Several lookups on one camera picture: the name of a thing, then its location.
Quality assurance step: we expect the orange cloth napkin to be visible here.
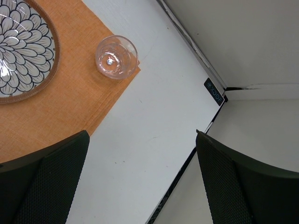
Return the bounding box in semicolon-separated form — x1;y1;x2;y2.
0;0;133;162

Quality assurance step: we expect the floral patterned plate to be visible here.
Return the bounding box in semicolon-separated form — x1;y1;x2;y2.
0;0;60;104

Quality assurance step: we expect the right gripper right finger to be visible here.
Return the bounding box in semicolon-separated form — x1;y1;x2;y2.
196;131;299;224

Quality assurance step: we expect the clear drinking glass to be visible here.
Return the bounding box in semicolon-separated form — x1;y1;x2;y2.
95;35;139;80

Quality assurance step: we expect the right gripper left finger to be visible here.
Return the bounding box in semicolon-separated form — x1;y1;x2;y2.
0;130;90;224

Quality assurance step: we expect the black logo label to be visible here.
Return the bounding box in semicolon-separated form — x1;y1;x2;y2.
204;78;225;106

